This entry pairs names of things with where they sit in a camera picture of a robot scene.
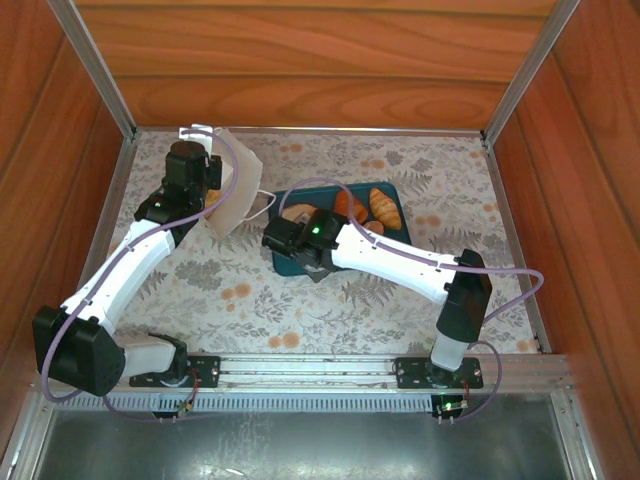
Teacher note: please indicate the pale fake bread slice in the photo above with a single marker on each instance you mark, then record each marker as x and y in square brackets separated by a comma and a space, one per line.
[297, 210]

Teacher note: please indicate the teal rectangular tray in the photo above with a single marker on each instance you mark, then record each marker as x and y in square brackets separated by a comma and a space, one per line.
[325, 200]

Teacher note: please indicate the orange fake bread roll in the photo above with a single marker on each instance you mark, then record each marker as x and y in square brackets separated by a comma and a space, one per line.
[342, 202]

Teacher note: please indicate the white paper gift bag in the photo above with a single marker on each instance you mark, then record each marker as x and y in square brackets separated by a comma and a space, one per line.
[240, 185]

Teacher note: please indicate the small pinkish fake bread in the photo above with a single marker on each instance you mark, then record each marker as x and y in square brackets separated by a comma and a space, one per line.
[375, 227]

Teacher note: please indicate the golden fake croissant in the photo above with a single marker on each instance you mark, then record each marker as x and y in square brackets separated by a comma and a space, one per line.
[385, 210]

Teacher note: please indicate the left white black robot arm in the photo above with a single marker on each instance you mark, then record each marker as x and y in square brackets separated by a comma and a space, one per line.
[125, 265]

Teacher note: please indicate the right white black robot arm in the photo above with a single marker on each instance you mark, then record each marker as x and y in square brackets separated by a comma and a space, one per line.
[390, 260]

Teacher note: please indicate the floral tablecloth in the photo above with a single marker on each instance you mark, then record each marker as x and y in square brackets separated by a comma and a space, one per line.
[300, 310]

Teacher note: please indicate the grey metal panel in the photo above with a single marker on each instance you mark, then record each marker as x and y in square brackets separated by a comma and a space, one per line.
[300, 445]

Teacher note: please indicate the small black controller board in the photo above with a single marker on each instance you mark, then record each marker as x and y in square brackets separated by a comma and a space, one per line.
[450, 406]
[184, 407]

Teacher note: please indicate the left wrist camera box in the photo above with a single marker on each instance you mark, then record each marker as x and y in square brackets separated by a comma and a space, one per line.
[197, 131]

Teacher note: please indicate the aluminium side floor rail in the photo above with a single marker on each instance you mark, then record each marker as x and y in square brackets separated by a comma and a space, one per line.
[113, 200]
[496, 175]

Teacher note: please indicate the long aluminium floor rail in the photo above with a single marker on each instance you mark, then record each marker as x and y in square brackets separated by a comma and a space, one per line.
[350, 131]

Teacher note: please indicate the aluminium mounting rail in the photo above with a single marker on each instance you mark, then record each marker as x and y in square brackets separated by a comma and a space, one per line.
[300, 370]

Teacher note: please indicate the aluminium frame post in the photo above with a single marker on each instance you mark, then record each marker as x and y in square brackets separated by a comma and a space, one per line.
[90, 65]
[530, 70]

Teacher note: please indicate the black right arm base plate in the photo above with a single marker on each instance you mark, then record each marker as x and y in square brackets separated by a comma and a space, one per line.
[410, 372]

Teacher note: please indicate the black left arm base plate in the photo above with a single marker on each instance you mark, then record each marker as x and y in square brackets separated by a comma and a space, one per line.
[207, 370]

